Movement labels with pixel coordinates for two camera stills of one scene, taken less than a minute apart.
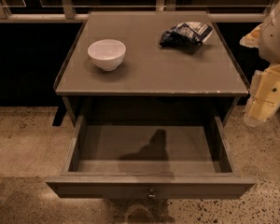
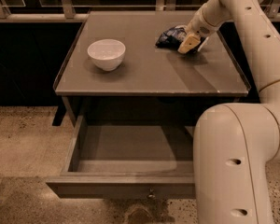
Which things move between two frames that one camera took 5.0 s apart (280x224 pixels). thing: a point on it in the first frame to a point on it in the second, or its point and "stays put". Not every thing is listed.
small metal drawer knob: [151, 194] stays put
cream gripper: [275, 37] to [198, 27]
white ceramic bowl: [107, 54] stays put
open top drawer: [149, 158] stays put
